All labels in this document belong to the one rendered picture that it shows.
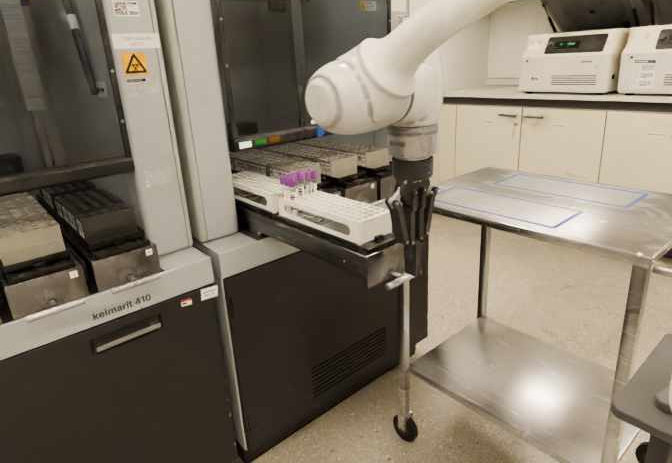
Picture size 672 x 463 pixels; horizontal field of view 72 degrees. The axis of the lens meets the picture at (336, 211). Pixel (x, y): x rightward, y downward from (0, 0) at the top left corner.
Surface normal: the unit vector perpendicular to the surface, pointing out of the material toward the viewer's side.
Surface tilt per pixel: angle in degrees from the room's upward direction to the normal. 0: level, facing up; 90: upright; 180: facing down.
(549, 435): 0
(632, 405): 0
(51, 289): 90
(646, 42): 59
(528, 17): 90
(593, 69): 90
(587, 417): 0
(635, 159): 90
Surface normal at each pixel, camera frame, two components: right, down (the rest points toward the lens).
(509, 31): -0.76, 0.24
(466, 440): -0.05, -0.95
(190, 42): 0.66, 0.20
